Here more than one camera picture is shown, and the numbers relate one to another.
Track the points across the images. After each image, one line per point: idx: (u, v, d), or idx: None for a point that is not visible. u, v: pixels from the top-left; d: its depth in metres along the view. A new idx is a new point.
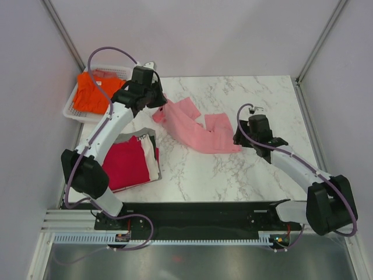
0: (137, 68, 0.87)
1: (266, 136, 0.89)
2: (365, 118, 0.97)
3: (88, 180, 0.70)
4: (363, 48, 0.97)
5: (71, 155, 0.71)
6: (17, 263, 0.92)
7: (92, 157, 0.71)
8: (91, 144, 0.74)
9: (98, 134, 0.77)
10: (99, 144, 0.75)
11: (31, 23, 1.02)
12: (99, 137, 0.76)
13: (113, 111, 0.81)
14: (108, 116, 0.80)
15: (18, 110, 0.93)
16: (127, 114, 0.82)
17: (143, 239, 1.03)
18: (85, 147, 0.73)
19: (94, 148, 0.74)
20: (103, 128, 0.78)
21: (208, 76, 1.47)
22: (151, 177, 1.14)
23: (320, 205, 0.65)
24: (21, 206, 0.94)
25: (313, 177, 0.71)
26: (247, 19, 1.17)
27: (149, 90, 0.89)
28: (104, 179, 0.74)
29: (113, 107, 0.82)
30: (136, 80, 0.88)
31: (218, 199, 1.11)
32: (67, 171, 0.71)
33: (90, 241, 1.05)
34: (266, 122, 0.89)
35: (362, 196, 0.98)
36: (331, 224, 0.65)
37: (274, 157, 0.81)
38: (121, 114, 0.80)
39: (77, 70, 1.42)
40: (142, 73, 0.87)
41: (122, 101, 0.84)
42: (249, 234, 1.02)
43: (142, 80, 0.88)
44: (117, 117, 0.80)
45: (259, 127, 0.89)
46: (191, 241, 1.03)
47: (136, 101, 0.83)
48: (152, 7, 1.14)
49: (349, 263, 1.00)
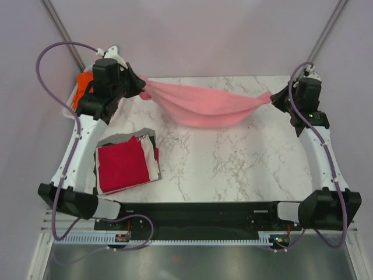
0: (96, 66, 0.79)
1: (310, 106, 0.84)
2: (365, 118, 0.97)
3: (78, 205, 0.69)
4: (363, 48, 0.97)
5: (49, 189, 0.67)
6: (16, 263, 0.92)
7: (71, 188, 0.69)
8: (66, 174, 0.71)
9: (72, 157, 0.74)
10: (75, 171, 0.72)
11: (30, 23, 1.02)
12: (73, 163, 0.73)
13: (81, 127, 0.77)
14: (78, 136, 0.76)
15: (18, 110, 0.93)
16: (97, 126, 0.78)
17: (143, 239, 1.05)
18: (62, 178, 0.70)
19: (70, 177, 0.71)
20: (74, 151, 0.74)
21: (208, 76, 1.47)
22: (151, 177, 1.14)
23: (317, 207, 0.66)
24: (21, 205, 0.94)
25: (328, 181, 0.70)
26: (247, 19, 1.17)
27: (116, 86, 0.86)
28: (90, 201, 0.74)
29: (80, 122, 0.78)
30: (99, 80, 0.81)
31: (218, 199, 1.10)
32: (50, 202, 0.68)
33: (90, 241, 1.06)
34: (317, 90, 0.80)
35: (362, 196, 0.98)
36: (316, 223, 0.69)
37: (305, 134, 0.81)
38: (91, 129, 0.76)
39: (77, 71, 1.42)
40: (104, 71, 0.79)
41: (89, 109, 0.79)
42: (249, 234, 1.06)
43: (106, 79, 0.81)
44: (87, 133, 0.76)
45: (306, 95, 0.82)
46: (191, 241, 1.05)
47: (105, 108, 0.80)
48: (152, 7, 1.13)
49: (349, 263, 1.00)
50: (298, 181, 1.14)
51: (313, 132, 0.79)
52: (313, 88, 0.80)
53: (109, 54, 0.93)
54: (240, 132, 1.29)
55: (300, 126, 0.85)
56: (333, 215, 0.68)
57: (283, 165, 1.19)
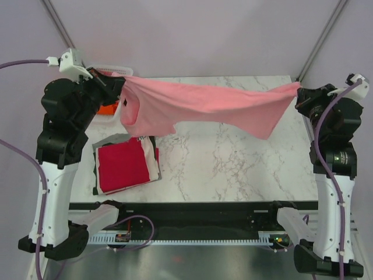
0: (46, 102, 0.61)
1: (337, 142, 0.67)
2: (365, 118, 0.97)
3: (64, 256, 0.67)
4: (363, 48, 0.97)
5: (29, 248, 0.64)
6: (17, 263, 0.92)
7: (50, 245, 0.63)
8: (42, 231, 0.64)
9: (44, 213, 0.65)
10: (50, 227, 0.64)
11: (30, 23, 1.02)
12: (47, 219, 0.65)
13: (46, 178, 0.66)
14: (44, 191, 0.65)
15: (18, 110, 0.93)
16: (65, 174, 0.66)
17: (144, 239, 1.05)
18: (39, 237, 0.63)
19: (48, 234, 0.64)
20: (45, 208, 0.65)
21: (208, 76, 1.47)
22: (151, 177, 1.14)
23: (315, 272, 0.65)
24: (21, 206, 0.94)
25: (333, 251, 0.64)
26: (247, 19, 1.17)
27: (80, 114, 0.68)
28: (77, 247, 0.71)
29: (43, 172, 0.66)
30: (55, 115, 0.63)
31: (218, 199, 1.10)
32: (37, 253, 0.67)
33: (90, 241, 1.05)
34: (354, 126, 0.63)
35: (362, 196, 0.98)
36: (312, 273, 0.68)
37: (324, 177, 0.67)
38: (57, 179, 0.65)
39: None
40: (56, 108, 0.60)
41: (52, 152, 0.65)
42: (249, 234, 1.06)
43: (64, 113, 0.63)
44: (55, 186, 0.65)
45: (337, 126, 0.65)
46: (191, 241, 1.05)
47: (70, 146, 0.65)
48: (151, 7, 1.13)
49: None
50: (298, 181, 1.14)
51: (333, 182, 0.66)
52: (349, 123, 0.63)
53: (62, 62, 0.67)
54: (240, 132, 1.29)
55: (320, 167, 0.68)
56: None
57: (283, 165, 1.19)
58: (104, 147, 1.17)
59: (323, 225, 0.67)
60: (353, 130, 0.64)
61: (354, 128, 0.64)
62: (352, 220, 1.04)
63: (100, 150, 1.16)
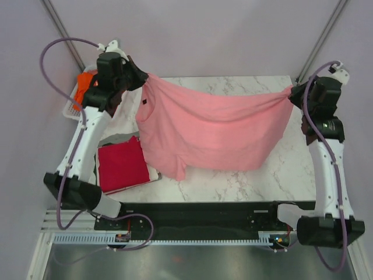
0: (99, 58, 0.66)
1: (324, 112, 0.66)
2: (364, 118, 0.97)
3: (76, 200, 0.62)
4: (363, 48, 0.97)
5: (53, 179, 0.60)
6: (16, 263, 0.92)
7: (75, 177, 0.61)
8: (71, 162, 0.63)
9: (77, 148, 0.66)
10: (80, 160, 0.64)
11: (30, 23, 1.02)
12: (79, 153, 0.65)
13: (85, 118, 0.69)
14: (83, 126, 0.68)
15: (18, 109, 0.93)
16: (102, 120, 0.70)
17: (143, 239, 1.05)
18: (67, 167, 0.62)
19: (76, 166, 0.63)
20: (79, 142, 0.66)
21: (208, 76, 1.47)
22: (151, 177, 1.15)
23: (317, 234, 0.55)
24: (21, 205, 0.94)
25: (333, 206, 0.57)
26: (247, 19, 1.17)
27: (121, 79, 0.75)
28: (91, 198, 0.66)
29: (85, 113, 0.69)
30: (104, 73, 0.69)
31: (218, 199, 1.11)
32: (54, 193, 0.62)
33: (90, 241, 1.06)
34: (336, 95, 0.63)
35: (363, 196, 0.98)
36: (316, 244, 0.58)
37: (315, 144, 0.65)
38: (95, 121, 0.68)
39: (77, 70, 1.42)
40: (108, 63, 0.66)
41: (95, 104, 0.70)
42: (249, 234, 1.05)
43: (112, 72, 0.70)
44: (92, 125, 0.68)
45: (321, 98, 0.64)
46: (191, 241, 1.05)
47: (110, 101, 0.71)
48: (152, 6, 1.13)
49: (349, 263, 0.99)
50: (298, 181, 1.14)
51: (324, 145, 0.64)
52: (332, 94, 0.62)
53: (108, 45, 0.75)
54: None
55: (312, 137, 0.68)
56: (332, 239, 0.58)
57: (283, 165, 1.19)
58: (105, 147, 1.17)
59: (321, 185, 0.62)
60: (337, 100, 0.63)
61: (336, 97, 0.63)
62: None
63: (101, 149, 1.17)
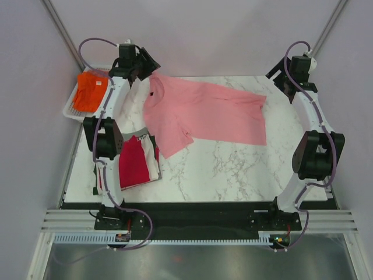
0: (121, 45, 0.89)
1: (301, 77, 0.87)
2: (365, 117, 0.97)
3: (109, 139, 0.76)
4: (363, 48, 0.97)
5: (91, 121, 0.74)
6: (16, 262, 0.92)
7: (110, 118, 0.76)
8: (105, 109, 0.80)
9: (108, 100, 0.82)
10: (112, 108, 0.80)
11: (30, 23, 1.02)
12: (110, 103, 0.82)
13: (114, 81, 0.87)
14: (112, 86, 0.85)
15: (18, 109, 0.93)
16: (126, 84, 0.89)
17: (141, 239, 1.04)
18: (102, 112, 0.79)
19: (109, 111, 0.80)
20: (111, 96, 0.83)
21: (208, 76, 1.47)
22: (151, 177, 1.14)
23: (308, 147, 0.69)
24: (21, 205, 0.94)
25: (316, 125, 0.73)
26: (247, 18, 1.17)
27: (136, 63, 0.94)
28: (120, 142, 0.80)
29: (113, 79, 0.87)
30: (124, 56, 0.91)
31: (218, 199, 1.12)
32: (91, 136, 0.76)
33: (90, 241, 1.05)
34: (308, 64, 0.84)
35: (363, 195, 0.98)
36: (309, 165, 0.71)
37: (296, 98, 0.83)
38: (122, 83, 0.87)
39: (77, 70, 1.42)
40: (127, 49, 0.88)
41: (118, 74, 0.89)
42: (249, 234, 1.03)
43: (129, 55, 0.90)
44: (119, 86, 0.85)
45: (298, 65, 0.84)
46: (190, 241, 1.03)
47: (130, 74, 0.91)
48: (152, 6, 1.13)
49: (349, 263, 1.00)
50: None
51: (303, 94, 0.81)
52: (305, 61, 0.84)
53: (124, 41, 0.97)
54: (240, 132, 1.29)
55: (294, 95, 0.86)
56: (323, 159, 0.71)
57: (283, 165, 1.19)
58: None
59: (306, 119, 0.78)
60: (308, 67, 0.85)
61: (308, 63, 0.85)
62: (352, 220, 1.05)
63: None
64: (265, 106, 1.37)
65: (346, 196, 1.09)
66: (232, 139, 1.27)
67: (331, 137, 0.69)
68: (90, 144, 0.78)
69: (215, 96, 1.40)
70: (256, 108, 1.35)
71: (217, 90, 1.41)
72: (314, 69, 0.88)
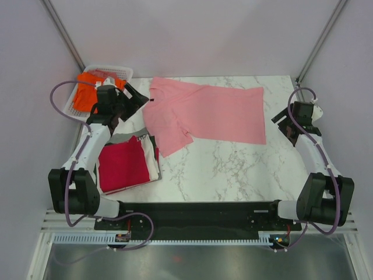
0: (99, 91, 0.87)
1: (304, 122, 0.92)
2: (365, 118, 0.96)
3: (82, 197, 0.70)
4: (363, 48, 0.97)
5: (59, 174, 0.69)
6: (17, 262, 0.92)
7: (82, 170, 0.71)
8: (78, 158, 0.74)
9: (83, 149, 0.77)
10: (86, 157, 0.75)
11: (30, 23, 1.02)
12: (85, 151, 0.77)
13: (91, 129, 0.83)
14: (88, 134, 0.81)
15: (18, 109, 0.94)
16: (106, 131, 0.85)
17: (142, 239, 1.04)
18: (74, 161, 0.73)
19: (82, 162, 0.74)
20: (85, 144, 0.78)
21: (208, 76, 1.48)
22: (151, 177, 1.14)
23: (313, 191, 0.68)
24: (21, 205, 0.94)
25: (322, 168, 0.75)
26: (247, 18, 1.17)
27: (117, 105, 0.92)
28: (95, 196, 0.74)
29: (90, 126, 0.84)
30: (102, 101, 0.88)
31: (218, 199, 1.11)
32: (60, 193, 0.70)
33: (90, 241, 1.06)
34: (310, 109, 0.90)
35: (362, 196, 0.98)
36: (315, 213, 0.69)
37: (300, 141, 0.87)
38: (101, 130, 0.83)
39: (77, 70, 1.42)
40: (106, 94, 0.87)
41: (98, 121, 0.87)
42: (249, 234, 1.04)
43: (109, 99, 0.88)
44: (97, 133, 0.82)
45: (301, 111, 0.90)
46: (191, 241, 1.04)
47: (111, 122, 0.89)
48: (152, 7, 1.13)
49: (349, 263, 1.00)
50: (297, 181, 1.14)
51: (308, 136, 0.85)
52: (306, 107, 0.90)
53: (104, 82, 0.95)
54: (240, 132, 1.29)
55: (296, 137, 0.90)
56: (330, 207, 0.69)
57: (283, 165, 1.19)
58: (108, 147, 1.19)
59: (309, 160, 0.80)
60: (311, 112, 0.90)
61: (311, 109, 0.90)
62: (352, 220, 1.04)
63: (106, 147, 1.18)
64: (264, 106, 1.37)
65: None
66: (230, 136, 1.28)
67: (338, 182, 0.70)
68: (57, 203, 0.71)
69: (214, 97, 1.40)
70: (256, 108, 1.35)
71: (220, 92, 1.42)
72: (318, 118, 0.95)
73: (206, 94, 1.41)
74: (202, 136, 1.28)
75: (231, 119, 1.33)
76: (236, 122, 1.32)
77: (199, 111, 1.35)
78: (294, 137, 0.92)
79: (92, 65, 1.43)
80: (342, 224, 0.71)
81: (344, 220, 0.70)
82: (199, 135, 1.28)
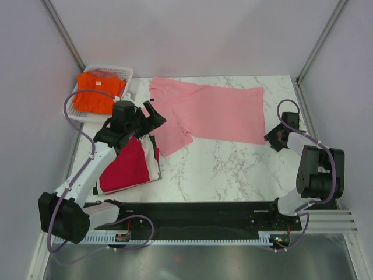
0: (117, 105, 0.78)
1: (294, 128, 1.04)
2: (365, 118, 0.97)
3: (67, 225, 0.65)
4: (363, 48, 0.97)
5: (49, 199, 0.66)
6: (17, 262, 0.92)
7: (72, 200, 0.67)
8: (71, 186, 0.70)
9: (80, 174, 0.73)
10: (80, 185, 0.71)
11: (30, 22, 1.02)
12: (80, 178, 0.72)
13: (95, 150, 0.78)
14: (91, 156, 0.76)
15: (18, 109, 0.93)
16: (111, 154, 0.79)
17: (144, 239, 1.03)
18: (66, 189, 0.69)
19: (74, 190, 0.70)
20: (83, 170, 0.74)
21: (208, 76, 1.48)
22: (151, 177, 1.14)
23: (309, 161, 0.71)
24: (21, 205, 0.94)
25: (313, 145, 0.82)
26: (247, 19, 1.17)
27: (132, 123, 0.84)
28: (84, 225, 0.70)
29: (95, 146, 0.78)
30: (117, 117, 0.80)
31: (218, 199, 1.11)
32: (48, 217, 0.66)
33: (90, 241, 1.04)
34: (296, 116, 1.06)
35: (362, 196, 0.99)
36: (313, 184, 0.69)
37: (292, 137, 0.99)
38: (104, 153, 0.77)
39: (77, 70, 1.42)
40: (122, 111, 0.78)
41: (106, 139, 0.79)
42: (249, 234, 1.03)
43: (123, 117, 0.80)
44: (99, 156, 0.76)
45: (289, 119, 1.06)
46: (191, 241, 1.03)
47: (119, 141, 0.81)
48: (152, 7, 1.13)
49: (349, 263, 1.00)
50: None
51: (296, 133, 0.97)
52: (294, 114, 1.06)
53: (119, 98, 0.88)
54: (240, 132, 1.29)
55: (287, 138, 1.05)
56: (327, 178, 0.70)
57: (283, 165, 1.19)
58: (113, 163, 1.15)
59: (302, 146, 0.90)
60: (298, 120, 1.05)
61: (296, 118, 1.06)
62: (352, 220, 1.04)
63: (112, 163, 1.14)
64: (264, 107, 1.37)
65: (345, 196, 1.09)
66: (230, 136, 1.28)
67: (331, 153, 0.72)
68: (44, 226, 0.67)
69: (214, 96, 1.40)
70: (256, 108, 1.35)
71: (219, 92, 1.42)
72: None
73: (206, 94, 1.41)
74: (202, 135, 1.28)
75: (231, 119, 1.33)
76: (236, 122, 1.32)
77: (199, 111, 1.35)
78: (286, 139, 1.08)
79: (91, 65, 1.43)
80: (340, 195, 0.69)
81: (341, 191, 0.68)
82: (199, 135, 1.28)
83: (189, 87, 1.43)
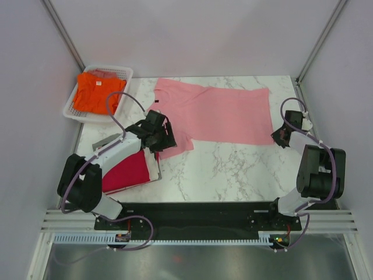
0: (153, 112, 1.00)
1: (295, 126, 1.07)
2: (364, 118, 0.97)
3: (83, 191, 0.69)
4: (363, 49, 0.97)
5: (77, 160, 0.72)
6: (17, 262, 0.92)
7: (98, 166, 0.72)
8: (99, 155, 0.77)
9: (108, 149, 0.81)
10: (106, 157, 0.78)
11: (30, 22, 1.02)
12: (108, 152, 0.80)
13: (126, 136, 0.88)
14: (120, 139, 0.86)
15: (17, 109, 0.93)
16: (136, 144, 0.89)
17: (144, 239, 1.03)
18: (94, 156, 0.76)
19: (101, 158, 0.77)
20: (112, 147, 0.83)
21: (208, 76, 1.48)
22: (151, 177, 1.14)
23: (309, 160, 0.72)
24: (21, 205, 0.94)
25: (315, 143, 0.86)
26: (247, 18, 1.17)
27: (158, 131, 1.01)
28: (97, 197, 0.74)
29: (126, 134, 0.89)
30: (150, 121, 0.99)
31: (218, 199, 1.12)
32: (68, 177, 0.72)
33: (90, 241, 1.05)
34: (300, 115, 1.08)
35: (362, 196, 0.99)
36: (314, 183, 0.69)
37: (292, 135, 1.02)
38: (132, 140, 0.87)
39: (77, 70, 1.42)
40: (157, 116, 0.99)
41: (136, 131, 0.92)
42: (249, 234, 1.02)
43: (155, 122, 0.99)
44: (127, 142, 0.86)
45: (291, 117, 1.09)
46: (191, 241, 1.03)
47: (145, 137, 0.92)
48: (152, 7, 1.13)
49: (349, 263, 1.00)
50: None
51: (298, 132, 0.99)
52: (296, 113, 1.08)
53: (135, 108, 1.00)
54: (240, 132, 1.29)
55: (289, 137, 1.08)
56: (327, 178, 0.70)
57: (283, 165, 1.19)
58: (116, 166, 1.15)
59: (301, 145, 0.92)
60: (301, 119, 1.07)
61: (299, 116, 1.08)
62: (352, 220, 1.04)
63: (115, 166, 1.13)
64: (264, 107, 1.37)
65: (345, 196, 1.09)
66: (230, 137, 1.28)
67: (332, 153, 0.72)
68: (61, 186, 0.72)
69: (215, 97, 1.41)
70: (256, 108, 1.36)
71: (219, 92, 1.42)
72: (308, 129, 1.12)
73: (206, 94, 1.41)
74: (202, 136, 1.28)
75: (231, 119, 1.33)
76: (236, 122, 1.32)
77: (199, 111, 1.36)
78: (288, 138, 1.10)
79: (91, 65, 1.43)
80: (340, 195, 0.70)
81: (341, 191, 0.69)
82: (199, 135, 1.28)
83: (190, 87, 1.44)
